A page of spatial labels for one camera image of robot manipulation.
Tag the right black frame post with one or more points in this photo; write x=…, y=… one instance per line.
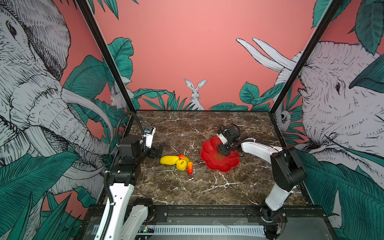
x=325, y=20

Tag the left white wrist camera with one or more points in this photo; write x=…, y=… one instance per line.
x=149, y=135

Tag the left black frame post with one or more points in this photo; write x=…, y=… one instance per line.
x=88, y=15

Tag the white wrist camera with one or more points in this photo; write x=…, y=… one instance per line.
x=149, y=135
x=222, y=138

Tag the black front mounting rail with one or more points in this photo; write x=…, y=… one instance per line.
x=252, y=213

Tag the white slotted cable duct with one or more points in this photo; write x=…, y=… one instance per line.
x=221, y=230

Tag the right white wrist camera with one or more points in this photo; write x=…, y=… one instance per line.
x=222, y=138

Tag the red flower-shaped fruit bowl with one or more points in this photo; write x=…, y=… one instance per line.
x=213, y=158

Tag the yellow fake apple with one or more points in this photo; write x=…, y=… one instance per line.
x=182, y=165

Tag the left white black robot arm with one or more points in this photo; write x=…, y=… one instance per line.
x=120, y=183

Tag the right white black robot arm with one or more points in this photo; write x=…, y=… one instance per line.
x=287, y=167

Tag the black frame post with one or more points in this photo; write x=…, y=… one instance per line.
x=88, y=15
x=325, y=20

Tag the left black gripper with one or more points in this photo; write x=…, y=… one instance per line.
x=153, y=154

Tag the yellow fake mango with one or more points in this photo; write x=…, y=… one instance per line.
x=169, y=160

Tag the orange red fake carrot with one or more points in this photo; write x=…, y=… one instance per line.
x=190, y=168

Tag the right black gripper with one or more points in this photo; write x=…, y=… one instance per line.
x=222, y=150

